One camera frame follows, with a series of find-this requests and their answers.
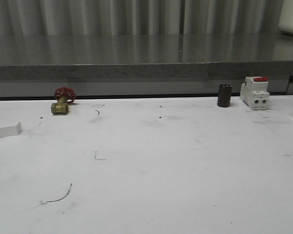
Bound brass valve red handwheel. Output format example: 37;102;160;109
51;86;76;115

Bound white circuit breaker red switch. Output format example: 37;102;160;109
240;77;270;110

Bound dark brown pipe coupling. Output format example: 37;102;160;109
217;84;232;108

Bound grey stone counter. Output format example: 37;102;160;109
0;33;293;99

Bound white half pipe clamp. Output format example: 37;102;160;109
0;122;22;138

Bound white container on counter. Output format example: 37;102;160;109
278;0;293;35

